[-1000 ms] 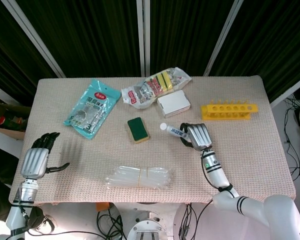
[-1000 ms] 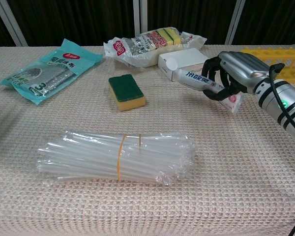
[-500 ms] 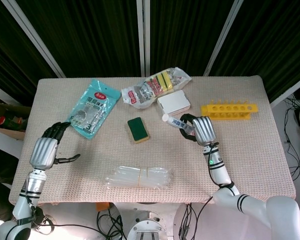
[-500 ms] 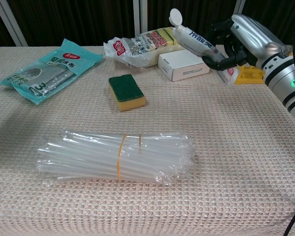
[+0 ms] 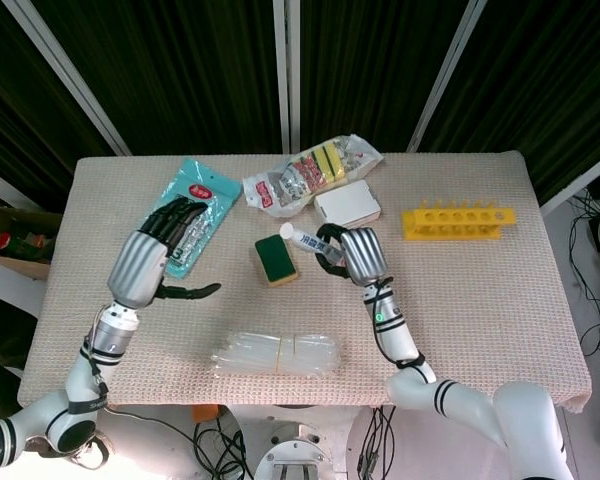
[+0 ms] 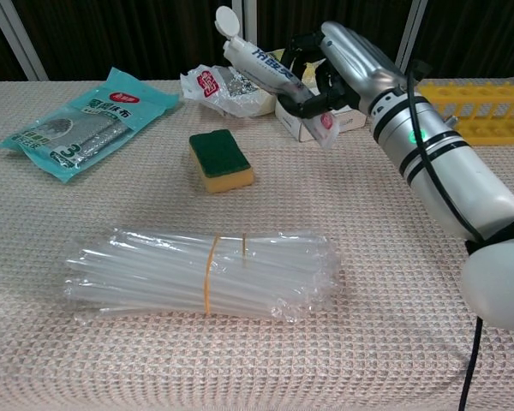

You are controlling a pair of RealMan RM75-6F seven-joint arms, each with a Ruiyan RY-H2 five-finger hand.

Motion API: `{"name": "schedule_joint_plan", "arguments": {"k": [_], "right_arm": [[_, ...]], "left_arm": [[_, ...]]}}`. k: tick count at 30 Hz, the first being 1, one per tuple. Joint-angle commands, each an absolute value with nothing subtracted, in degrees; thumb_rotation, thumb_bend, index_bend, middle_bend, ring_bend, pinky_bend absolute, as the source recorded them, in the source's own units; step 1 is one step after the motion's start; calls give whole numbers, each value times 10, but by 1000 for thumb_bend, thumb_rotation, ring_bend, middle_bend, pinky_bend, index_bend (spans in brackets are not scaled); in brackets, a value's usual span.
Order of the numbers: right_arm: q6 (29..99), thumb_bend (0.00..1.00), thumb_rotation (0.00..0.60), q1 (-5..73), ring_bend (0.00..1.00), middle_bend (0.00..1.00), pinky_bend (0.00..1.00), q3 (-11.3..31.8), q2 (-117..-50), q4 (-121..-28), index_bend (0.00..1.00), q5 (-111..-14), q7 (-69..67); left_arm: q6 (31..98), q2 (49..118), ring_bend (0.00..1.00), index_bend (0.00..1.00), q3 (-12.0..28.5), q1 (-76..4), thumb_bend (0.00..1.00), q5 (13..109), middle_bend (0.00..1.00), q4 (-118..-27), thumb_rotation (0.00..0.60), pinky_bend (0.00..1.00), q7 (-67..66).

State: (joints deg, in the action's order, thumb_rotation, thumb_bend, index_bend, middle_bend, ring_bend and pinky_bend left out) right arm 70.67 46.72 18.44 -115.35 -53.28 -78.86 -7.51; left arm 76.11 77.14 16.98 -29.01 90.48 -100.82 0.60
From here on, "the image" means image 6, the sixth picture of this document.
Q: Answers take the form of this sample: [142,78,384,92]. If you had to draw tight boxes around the dark green curtain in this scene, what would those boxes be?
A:
[0,0,514,82]

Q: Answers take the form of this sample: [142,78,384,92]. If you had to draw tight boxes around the yellow test tube rack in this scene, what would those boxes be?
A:
[417,78,514,147]

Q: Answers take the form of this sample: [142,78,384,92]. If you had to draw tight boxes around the clear bag of sponges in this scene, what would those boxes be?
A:
[179,47,326,119]

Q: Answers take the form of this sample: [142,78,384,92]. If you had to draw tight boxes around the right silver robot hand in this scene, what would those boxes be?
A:
[278,21,412,119]

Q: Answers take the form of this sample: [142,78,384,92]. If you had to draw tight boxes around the clear bag of plastic tubes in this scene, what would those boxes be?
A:
[63,226,342,325]

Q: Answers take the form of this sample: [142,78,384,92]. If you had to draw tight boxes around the white cardboard box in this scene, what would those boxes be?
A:
[275,96,368,143]

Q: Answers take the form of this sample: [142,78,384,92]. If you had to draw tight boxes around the teal cleaning cloth package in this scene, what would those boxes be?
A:
[0,67,180,184]

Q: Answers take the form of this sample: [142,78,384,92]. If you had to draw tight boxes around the beige waffle tablecloth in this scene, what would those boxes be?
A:
[0,76,514,411]

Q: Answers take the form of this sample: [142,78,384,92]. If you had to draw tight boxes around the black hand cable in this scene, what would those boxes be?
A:
[404,59,487,411]

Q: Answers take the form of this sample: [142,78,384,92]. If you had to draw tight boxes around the white toothpaste tube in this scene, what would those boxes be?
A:
[215,6,339,150]

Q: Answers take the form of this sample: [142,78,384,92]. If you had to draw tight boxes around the green yellow sponge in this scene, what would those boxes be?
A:
[188,128,255,194]

